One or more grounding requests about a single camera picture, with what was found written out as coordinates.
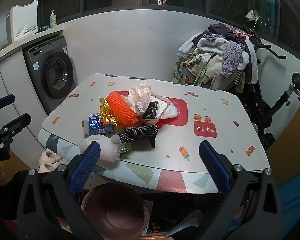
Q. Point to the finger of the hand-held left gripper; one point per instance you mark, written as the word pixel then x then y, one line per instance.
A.
pixel 15 122
pixel 5 101

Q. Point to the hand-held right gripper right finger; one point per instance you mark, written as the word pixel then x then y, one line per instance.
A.
pixel 213 166

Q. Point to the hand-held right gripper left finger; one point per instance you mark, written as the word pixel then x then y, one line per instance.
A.
pixel 86 166

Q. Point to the brown plastic basin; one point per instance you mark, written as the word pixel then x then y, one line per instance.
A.
pixel 115 212

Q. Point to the red carton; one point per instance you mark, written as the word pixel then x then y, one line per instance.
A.
pixel 160 124

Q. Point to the orange foam net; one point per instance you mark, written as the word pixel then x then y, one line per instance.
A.
pixel 120 107

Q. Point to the white cloth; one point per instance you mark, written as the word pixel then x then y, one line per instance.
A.
pixel 252 15
pixel 171 111

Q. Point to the white plastic bag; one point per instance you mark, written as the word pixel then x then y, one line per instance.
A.
pixel 138 97

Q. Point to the person's black trouser leg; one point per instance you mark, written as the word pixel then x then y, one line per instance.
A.
pixel 7 192

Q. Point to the blue printed carton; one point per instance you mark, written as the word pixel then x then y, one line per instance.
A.
pixel 97 125

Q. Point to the green wrapper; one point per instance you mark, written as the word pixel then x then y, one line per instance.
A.
pixel 126 150

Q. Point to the black dotted sock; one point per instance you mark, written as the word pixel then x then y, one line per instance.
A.
pixel 125 137
pixel 140 131

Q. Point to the grey washing machine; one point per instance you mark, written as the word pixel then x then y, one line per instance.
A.
pixel 57 77

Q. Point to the folding table with patterned cover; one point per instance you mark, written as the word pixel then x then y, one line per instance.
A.
pixel 215 105

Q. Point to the gold foil wrapper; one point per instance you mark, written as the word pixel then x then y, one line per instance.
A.
pixel 105 107

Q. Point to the white perforated laundry basket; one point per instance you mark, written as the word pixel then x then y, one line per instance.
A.
pixel 22 22

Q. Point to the clear plastic tray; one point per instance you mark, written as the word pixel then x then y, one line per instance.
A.
pixel 162 102

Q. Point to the blue plastic container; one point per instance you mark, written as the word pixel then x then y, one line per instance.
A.
pixel 290 200

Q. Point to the small black box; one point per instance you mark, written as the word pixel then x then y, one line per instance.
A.
pixel 150 111

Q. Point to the black exercise bike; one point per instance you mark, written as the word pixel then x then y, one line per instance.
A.
pixel 277 105

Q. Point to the pump soap bottle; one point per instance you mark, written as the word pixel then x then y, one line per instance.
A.
pixel 53 20

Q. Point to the pile of clothes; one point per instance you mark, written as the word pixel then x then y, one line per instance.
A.
pixel 210 60

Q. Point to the white crumpled cloth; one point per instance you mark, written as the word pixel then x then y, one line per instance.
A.
pixel 252 15

